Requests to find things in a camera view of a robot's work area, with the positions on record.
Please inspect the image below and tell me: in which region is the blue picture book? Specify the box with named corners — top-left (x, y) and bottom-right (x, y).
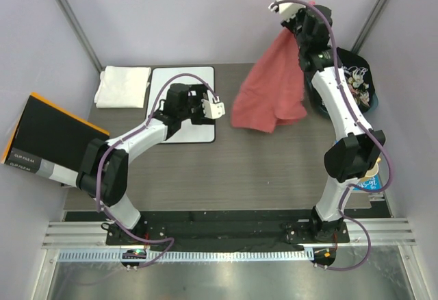
top-left (333, 138), bottom-right (381, 193)

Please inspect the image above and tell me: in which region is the black floral t shirt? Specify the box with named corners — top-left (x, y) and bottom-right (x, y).
top-left (337, 47), bottom-right (376, 113)

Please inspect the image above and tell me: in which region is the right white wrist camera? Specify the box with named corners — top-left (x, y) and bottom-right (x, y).
top-left (268, 0), bottom-right (303, 21)

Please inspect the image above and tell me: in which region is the black orange clip file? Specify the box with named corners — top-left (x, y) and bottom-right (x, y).
top-left (1, 92), bottom-right (110, 187)

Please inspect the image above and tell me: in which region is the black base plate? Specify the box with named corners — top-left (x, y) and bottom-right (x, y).
top-left (105, 208), bottom-right (350, 253)

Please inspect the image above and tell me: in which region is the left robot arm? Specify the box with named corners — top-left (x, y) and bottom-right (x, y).
top-left (76, 83), bottom-right (215, 245)

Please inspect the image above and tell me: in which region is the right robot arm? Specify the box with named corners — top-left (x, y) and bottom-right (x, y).
top-left (282, 3), bottom-right (386, 242)

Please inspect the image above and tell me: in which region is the yellow mug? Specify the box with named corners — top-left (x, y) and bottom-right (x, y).
top-left (363, 157), bottom-right (381, 179)

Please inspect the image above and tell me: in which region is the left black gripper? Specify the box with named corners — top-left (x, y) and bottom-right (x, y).
top-left (179, 85), bottom-right (215, 125)

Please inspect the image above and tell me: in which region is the pink t shirt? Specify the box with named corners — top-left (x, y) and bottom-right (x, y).
top-left (231, 28), bottom-right (307, 134)

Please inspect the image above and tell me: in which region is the folded white t shirt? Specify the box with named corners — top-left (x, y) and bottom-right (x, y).
top-left (94, 66), bottom-right (152, 109)

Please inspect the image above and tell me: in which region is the teal plastic basket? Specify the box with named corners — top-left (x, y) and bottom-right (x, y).
top-left (304, 74), bottom-right (378, 119)

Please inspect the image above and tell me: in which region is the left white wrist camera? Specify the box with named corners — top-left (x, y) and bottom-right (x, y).
top-left (201, 99), bottom-right (225, 120)

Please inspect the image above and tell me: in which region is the slotted cable duct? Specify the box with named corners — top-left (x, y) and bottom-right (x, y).
top-left (57, 249), bottom-right (314, 264)

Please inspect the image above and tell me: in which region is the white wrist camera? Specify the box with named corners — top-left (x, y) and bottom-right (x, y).
top-left (268, 0), bottom-right (303, 21)
top-left (201, 99), bottom-right (225, 120)

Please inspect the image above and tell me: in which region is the aluminium frame rail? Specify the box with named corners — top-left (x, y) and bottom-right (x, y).
top-left (42, 218), bottom-right (417, 249)

